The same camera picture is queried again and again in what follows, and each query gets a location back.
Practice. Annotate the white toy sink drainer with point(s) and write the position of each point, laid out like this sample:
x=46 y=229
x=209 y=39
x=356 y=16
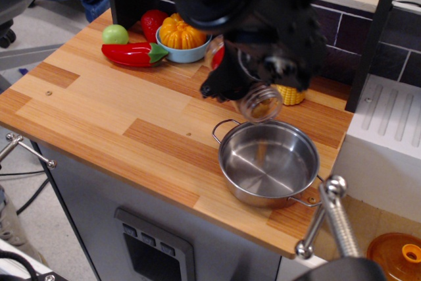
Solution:
x=388 y=115

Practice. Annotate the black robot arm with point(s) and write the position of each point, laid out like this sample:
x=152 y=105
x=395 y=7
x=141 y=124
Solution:
x=214 y=17

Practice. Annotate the office chair base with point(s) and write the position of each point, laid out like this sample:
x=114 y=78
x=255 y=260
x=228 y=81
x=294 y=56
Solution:
x=7 y=34

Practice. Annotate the red toy chili pepper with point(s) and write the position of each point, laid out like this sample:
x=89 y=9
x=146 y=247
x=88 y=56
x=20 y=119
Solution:
x=142 y=54

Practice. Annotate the green toy apple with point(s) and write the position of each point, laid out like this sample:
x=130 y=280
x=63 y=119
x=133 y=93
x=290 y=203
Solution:
x=115 y=34

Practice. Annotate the yellow toy corn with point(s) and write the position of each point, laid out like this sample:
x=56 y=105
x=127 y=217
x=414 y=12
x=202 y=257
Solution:
x=290 y=96

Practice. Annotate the clear jar of almonds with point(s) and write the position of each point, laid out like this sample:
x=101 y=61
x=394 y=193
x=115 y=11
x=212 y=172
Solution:
x=263 y=102

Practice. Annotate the light blue bowl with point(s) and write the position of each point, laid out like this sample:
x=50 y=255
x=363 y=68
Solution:
x=184 y=55

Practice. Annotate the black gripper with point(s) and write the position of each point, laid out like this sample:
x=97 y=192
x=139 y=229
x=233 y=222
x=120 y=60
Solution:
x=279 y=42

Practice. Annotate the black vertical post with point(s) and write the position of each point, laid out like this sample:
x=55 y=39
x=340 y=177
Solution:
x=377 y=26

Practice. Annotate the grey toy oven panel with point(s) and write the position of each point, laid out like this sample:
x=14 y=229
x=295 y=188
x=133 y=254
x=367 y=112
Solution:
x=155 y=253

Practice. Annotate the orange toy pumpkin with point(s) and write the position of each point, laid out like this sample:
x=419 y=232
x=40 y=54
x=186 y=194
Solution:
x=176 y=33

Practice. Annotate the silver clamp handle left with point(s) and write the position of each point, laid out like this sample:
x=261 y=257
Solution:
x=15 y=141

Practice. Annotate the stainless steel pot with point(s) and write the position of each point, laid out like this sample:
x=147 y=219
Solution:
x=268 y=165

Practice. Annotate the orange plastic lid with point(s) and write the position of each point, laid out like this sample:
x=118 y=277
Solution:
x=398 y=254

